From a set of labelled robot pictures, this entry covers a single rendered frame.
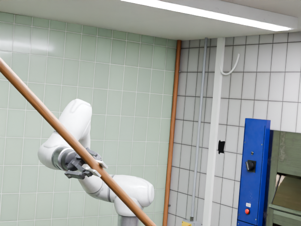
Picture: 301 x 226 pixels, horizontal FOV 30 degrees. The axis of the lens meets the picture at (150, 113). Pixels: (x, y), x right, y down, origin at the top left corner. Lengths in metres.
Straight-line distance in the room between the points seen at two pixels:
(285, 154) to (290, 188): 0.17
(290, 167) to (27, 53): 1.49
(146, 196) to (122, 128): 0.88
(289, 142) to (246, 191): 0.37
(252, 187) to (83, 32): 1.27
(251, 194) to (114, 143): 0.88
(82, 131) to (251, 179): 1.15
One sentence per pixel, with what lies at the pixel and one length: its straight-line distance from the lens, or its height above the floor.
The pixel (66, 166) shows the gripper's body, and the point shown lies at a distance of 2.05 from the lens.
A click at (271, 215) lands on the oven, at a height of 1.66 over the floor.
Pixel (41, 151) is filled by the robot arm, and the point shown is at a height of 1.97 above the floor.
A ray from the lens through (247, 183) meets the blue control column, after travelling 3.05.
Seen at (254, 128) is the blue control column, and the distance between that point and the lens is 3.01.
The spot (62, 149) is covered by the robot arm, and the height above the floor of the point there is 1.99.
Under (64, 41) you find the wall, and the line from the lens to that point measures 3.19.
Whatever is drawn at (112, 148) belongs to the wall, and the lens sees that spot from 3.36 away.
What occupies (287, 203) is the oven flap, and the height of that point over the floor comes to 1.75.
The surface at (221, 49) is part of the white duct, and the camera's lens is 3.27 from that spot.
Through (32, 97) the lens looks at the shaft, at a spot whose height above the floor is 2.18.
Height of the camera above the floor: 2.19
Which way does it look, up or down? 1 degrees down
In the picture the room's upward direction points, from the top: 4 degrees clockwise
